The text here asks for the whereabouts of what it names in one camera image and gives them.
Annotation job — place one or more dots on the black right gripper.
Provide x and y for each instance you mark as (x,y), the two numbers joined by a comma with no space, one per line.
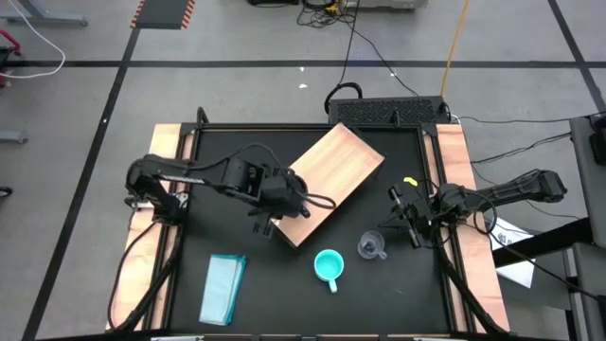
(421,210)

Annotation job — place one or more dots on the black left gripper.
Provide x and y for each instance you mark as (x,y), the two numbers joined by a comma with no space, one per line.
(284,196)

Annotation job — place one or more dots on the teal mug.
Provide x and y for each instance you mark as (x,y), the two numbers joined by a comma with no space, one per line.
(329,265)

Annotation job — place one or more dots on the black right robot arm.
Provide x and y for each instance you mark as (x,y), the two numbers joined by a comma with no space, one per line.
(511,189)

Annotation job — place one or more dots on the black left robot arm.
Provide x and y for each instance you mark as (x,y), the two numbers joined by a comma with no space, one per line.
(156,168)

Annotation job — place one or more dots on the clear glass mug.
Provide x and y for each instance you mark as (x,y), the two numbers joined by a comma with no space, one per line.
(374,248)

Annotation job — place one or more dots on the yellow tag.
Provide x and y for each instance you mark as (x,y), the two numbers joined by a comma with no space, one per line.
(410,181)

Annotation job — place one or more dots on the light blue folded cloth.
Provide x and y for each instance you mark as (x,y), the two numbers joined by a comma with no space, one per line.
(222,289)

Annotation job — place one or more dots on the wooden side board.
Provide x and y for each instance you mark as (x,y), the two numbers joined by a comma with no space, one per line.
(483,284)
(142,284)

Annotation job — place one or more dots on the black perforated computer case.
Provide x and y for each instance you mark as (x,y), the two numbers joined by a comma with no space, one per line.
(383,111)

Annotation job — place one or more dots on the white paper sheet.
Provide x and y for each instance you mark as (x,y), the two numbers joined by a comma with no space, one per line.
(518,274)

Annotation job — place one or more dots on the white label strip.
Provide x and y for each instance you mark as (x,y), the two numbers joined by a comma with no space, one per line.
(177,338)

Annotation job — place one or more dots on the black metal beam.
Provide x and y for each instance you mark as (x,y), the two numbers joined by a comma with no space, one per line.
(544,241)

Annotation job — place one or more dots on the grey desk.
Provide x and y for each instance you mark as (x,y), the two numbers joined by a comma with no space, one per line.
(584,189)

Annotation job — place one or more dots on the black device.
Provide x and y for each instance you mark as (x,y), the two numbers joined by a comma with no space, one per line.
(599,147)

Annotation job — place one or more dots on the grey equipment case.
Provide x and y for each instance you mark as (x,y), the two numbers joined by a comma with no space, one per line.
(388,4)

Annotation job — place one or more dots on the black mat with hazard stripes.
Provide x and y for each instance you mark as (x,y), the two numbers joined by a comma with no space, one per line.
(163,13)

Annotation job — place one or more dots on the black caster wheel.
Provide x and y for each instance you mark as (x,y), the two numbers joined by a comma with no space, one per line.
(5,192)

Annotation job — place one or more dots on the grey metal foot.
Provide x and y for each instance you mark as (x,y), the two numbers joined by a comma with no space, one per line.
(12,137)

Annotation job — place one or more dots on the grey metal stand leg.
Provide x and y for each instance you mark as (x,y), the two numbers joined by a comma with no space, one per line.
(57,20)

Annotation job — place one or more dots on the red and black cart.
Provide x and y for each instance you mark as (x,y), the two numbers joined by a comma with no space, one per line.
(14,42)

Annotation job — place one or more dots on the black aluminium table frame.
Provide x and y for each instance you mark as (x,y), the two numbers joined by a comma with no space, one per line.
(260,127)

